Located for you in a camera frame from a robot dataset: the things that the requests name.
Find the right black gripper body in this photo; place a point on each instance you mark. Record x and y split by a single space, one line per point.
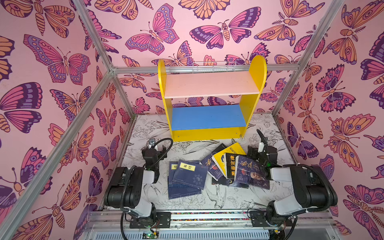
267 153

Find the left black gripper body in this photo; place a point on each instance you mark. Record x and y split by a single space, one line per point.
157 153

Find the dark blue portrait book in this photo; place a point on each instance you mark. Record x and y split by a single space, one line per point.
249 172

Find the yellow cartoon book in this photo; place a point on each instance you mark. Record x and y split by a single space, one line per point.
234 148

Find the purple book gold characters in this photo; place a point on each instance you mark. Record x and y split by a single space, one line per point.
208 161

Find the black book orange title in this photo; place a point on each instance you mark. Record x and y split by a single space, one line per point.
230 165

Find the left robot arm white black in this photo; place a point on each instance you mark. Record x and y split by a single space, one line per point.
124 191

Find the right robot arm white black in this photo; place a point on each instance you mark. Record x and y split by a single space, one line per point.
312 191

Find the navy book underneath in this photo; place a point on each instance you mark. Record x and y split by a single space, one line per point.
175 190

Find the navy book yellow label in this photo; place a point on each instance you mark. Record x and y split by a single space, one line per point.
191 174

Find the black wolf eye book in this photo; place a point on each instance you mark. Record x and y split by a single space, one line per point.
229 183

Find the yellow pink blue bookshelf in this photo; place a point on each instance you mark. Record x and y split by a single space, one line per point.
217 121

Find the small green circuit board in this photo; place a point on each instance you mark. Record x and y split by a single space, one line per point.
150 236

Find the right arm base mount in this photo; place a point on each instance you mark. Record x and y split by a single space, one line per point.
260 218

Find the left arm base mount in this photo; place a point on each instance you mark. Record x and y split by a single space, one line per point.
161 220

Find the aluminium front rail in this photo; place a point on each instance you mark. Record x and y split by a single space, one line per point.
185 220

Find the white slotted cable duct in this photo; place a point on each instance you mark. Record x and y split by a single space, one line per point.
188 235

